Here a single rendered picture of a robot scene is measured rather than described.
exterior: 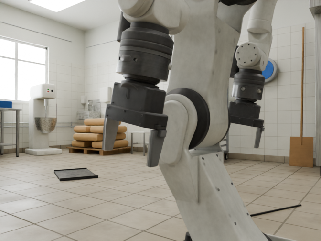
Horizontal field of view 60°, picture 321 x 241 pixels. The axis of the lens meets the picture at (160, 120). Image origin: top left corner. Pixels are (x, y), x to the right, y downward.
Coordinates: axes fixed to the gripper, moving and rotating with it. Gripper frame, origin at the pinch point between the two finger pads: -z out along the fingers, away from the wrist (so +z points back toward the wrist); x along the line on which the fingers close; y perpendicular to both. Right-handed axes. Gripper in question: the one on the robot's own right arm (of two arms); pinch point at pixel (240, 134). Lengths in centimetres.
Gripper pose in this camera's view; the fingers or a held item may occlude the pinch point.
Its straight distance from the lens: 87.8
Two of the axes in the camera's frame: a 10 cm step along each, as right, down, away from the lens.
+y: -5.4, 0.0, -8.4
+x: -8.3, -1.7, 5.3
